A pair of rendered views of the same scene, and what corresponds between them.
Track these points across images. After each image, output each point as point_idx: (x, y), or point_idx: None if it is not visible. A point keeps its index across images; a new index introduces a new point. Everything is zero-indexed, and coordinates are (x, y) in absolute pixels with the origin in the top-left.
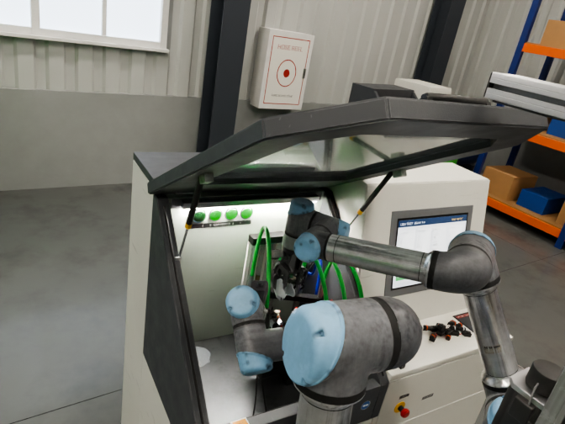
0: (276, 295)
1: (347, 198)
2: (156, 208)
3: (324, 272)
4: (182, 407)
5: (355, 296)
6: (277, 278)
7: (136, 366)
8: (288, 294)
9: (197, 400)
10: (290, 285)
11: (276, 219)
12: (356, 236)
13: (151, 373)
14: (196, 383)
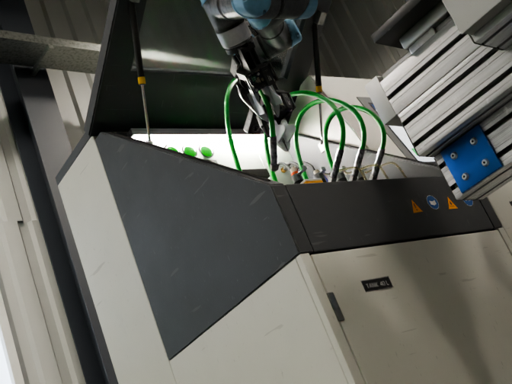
0: (278, 145)
1: (305, 113)
2: (104, 138)
3: (328, 158)
4: (235, 222)
5: (376, 154)
6: (265, 121)
7: None
8: (290, 136)
9: (242, 174)
10: (286, 127)
11: (244, 161)
12: (337, 123)
13: (190, 337)
14: (231, 168)
